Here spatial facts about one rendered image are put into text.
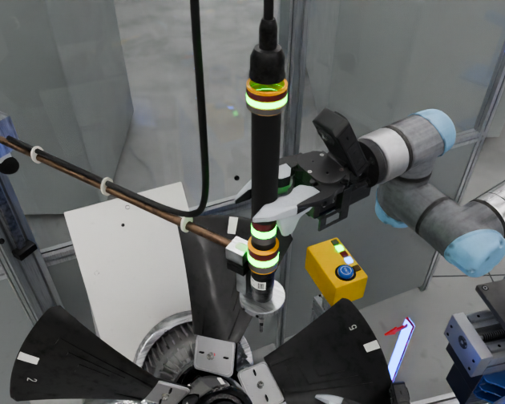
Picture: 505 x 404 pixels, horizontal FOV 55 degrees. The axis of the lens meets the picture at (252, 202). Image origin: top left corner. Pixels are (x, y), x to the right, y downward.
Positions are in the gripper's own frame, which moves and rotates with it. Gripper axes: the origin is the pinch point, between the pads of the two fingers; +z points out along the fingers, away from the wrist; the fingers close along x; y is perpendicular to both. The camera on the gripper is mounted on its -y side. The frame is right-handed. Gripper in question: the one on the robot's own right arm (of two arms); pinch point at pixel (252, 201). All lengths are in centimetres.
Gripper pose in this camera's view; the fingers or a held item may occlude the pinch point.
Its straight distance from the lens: 60.3
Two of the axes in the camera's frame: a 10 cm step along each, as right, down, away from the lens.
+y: 0.0, 7.5, 6.6
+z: -8.3, 3.7, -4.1
